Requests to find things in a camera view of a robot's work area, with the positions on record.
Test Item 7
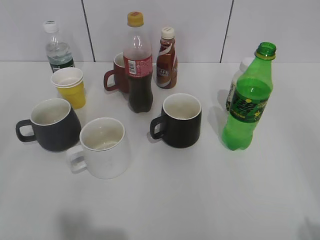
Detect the green sprite bottle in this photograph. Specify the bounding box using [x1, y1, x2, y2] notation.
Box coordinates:
[221, 41, 277, 151]

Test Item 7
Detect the gray mug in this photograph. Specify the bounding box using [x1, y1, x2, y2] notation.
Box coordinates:
[15, 98, 82, 152]

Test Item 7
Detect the yellow paper cup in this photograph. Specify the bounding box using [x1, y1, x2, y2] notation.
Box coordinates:
[50, 67, 86, 109]

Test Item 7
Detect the black mug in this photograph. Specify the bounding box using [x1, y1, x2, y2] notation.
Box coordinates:
[149, 93, 202, 148]

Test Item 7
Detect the brown coffee drink bottle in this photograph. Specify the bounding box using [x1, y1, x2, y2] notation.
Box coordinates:
[156, 26, 178, 89]

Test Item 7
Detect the dark red mug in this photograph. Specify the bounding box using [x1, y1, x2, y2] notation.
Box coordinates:
[103, 52, 130, 94]

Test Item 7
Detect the white mug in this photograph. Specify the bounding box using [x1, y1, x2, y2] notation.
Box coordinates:
[66, 117, 132, 180]

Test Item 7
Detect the cola bottle yellow cap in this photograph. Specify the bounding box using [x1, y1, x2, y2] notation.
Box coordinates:
[123, 11, 153, 113]

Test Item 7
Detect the white milk bottle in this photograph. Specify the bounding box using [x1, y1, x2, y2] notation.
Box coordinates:
[225, 57, 254, 112]

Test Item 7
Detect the clear water bottle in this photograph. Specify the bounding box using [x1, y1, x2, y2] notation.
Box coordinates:
[43, 20, 75, 73]

